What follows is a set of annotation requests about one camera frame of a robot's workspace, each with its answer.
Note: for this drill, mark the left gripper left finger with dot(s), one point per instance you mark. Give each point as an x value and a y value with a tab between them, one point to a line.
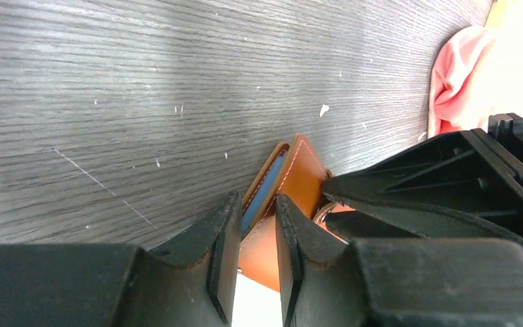
188	280

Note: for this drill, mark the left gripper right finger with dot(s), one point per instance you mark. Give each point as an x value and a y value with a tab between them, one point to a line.
394	281

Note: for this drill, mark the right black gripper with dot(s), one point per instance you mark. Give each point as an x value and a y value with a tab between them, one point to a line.
469	171

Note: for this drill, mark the pink cloth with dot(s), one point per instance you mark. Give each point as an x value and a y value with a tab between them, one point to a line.
468	82

